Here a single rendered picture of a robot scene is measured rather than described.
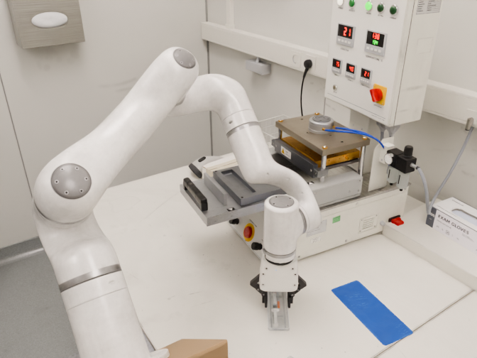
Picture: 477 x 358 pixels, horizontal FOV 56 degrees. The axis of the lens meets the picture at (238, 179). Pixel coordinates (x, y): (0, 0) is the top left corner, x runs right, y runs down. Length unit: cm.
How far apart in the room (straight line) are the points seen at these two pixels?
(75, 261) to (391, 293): 90
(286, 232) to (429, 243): 61
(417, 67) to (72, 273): 108
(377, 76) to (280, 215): 59
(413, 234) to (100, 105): 186
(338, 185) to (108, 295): 79
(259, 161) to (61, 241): 48
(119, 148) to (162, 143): 199
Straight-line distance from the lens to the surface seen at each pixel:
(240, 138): 112
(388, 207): 160
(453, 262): 152
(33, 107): 265
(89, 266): 89
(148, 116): 103
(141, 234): 161
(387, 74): 141
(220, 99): 115
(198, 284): 138
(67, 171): 88
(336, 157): 143
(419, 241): 157
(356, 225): 153
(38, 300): 264
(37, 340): 243
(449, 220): 160
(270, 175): 112
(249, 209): 132
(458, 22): 170
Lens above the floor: 166
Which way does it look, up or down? 28 degrees down
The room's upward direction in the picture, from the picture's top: straight up
